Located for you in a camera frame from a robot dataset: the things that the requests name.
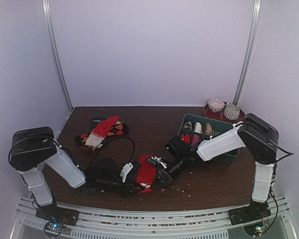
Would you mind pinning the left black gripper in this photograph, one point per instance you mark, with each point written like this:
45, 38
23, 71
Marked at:
128, 189

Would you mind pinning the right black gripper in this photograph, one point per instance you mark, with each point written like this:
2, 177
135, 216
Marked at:
165, 178

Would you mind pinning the tan ribbed sock pair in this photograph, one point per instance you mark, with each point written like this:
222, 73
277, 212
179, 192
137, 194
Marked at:
209, 130

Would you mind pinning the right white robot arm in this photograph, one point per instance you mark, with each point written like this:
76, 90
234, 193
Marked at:
253, 133

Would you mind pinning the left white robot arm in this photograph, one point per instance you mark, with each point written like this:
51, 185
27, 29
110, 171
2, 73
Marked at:
37, 146

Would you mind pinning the rolled red sock in tray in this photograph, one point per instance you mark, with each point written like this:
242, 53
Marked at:
186, 138

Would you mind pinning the rolled maroon sock in tray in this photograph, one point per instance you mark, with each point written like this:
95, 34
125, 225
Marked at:
196, 139

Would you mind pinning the rolled patterned sock in tray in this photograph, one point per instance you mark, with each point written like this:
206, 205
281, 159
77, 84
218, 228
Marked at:
188, 126

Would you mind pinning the green divided organizer tray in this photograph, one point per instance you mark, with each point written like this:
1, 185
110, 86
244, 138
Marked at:
219, 126

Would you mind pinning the red white sock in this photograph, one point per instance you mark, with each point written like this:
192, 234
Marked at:
99, 133

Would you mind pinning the argyle black orange sock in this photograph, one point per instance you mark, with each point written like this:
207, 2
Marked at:
119, 129

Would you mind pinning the rolled cream sock in tray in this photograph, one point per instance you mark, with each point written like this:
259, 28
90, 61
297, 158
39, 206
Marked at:
198, 128

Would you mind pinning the dark blue sock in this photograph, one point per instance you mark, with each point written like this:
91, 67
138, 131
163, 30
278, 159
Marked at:
95, 121

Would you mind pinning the dark red plate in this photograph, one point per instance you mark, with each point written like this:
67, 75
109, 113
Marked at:
208, 113

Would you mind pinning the left circuit board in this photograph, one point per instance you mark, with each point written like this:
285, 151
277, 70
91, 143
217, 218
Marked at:
54, 229

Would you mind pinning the circuit board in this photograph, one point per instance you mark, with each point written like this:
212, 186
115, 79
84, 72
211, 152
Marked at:
54, 229
255, 230

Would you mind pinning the striped grey cup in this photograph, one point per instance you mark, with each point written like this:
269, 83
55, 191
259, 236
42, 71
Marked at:
231, 112

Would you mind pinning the right circuit board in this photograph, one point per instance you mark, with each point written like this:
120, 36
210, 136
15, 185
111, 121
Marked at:
255, 230

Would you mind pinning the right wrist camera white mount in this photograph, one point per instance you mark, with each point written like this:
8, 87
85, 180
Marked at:
160, 161

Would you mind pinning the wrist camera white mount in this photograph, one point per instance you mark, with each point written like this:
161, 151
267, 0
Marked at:
125, 171
160, 161

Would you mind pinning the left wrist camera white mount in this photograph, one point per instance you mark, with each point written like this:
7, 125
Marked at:
125, 171

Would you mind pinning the front aluminium rail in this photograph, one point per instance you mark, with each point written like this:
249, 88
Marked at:
94, 223

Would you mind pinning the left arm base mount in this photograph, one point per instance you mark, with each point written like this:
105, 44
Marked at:
58, 215

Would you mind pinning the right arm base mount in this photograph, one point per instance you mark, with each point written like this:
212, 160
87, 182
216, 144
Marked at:
254, 211

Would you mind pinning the right aluminium frame post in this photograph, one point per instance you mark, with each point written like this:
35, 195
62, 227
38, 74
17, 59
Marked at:
250, 49

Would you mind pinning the aluminium frame post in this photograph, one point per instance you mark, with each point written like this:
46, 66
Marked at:
56, 57
250, 49

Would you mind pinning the left aluminium frame post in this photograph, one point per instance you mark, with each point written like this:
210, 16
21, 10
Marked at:
56, 57

